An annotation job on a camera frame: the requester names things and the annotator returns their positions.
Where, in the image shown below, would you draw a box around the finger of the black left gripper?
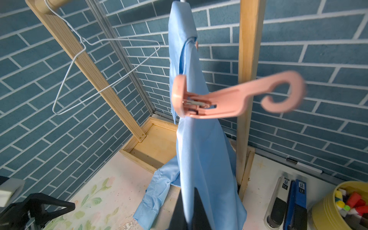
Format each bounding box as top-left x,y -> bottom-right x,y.
1,193 -> 75,230

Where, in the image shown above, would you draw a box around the wooden clothes rack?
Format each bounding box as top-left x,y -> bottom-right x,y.
25,0 -> 266,202

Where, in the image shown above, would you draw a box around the black marker pen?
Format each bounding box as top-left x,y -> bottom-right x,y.
286,158 -> 323,174

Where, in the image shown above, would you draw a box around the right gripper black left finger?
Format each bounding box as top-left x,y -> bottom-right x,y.
168,192 -> 188,230

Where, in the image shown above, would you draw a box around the white wire hanger plaid shirt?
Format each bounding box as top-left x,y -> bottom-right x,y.
43,0 -> 162,116

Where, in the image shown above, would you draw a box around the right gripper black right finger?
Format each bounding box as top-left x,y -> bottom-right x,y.
192,188 -> 211,230

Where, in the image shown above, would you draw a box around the red clothespins in bucket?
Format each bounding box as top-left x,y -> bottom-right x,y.
334,188 -> 368,218

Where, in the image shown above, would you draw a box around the yellow metal bucket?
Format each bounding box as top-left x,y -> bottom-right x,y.
310,181 -> 368,230

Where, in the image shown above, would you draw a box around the white black stapler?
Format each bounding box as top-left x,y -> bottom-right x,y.
264,176 -> 291,230

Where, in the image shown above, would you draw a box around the light blue long-sleeve shirt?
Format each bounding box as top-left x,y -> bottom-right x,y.
133,1 -> 247,230

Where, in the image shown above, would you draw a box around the blue black stapler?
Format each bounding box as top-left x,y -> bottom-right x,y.
283,179 -> 308,230

